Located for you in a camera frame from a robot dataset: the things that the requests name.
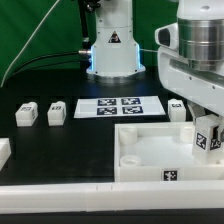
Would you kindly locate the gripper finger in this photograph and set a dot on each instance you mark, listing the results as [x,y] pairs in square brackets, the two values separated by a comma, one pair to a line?
[220,132]

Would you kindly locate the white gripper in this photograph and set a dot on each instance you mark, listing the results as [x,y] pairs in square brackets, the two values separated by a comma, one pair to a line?
[191,64]

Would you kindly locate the white square tabletop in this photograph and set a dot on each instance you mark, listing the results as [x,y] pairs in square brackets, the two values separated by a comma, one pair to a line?
[162,152]

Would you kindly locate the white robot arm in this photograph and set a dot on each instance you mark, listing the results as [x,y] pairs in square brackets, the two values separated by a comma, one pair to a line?
[115,55]

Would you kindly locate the white marker sheet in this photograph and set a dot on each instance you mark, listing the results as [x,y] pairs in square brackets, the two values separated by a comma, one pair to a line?
[118,107]

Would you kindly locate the green backdrop curtain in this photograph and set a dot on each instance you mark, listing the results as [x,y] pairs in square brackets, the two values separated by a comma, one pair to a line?
[30,28]

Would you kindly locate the white front fence wall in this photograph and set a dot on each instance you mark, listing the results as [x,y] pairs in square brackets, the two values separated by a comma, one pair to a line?
[119,196]

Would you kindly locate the white fence wall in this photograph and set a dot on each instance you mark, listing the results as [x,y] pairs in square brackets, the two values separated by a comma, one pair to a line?
[119,196]
[5,151]

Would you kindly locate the white left fence wall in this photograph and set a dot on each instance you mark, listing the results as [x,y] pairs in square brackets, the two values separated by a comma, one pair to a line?
[5,151]

